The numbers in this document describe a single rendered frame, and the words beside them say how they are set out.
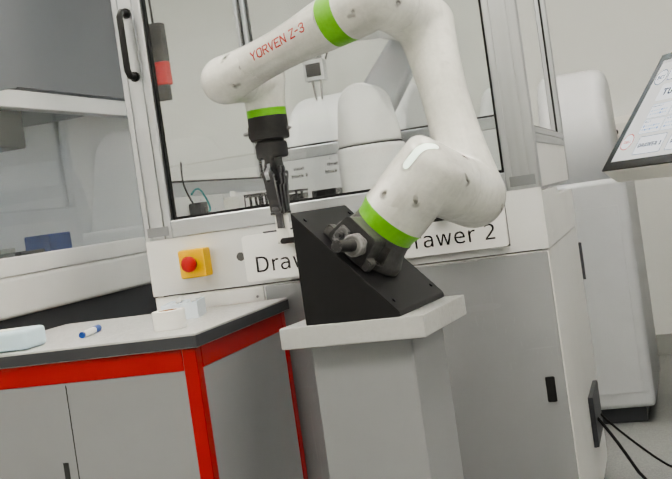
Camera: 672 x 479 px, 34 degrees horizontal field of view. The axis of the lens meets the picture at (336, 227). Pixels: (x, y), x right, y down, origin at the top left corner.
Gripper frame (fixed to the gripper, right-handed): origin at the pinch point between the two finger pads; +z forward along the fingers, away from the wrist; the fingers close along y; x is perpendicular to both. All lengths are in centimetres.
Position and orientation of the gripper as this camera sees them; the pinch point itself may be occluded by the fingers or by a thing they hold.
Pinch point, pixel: (283, 228)
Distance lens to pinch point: 258.8
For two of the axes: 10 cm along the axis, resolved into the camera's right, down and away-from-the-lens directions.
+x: 9.5, -1.3, -2.8
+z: 1.4, 9.9, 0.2
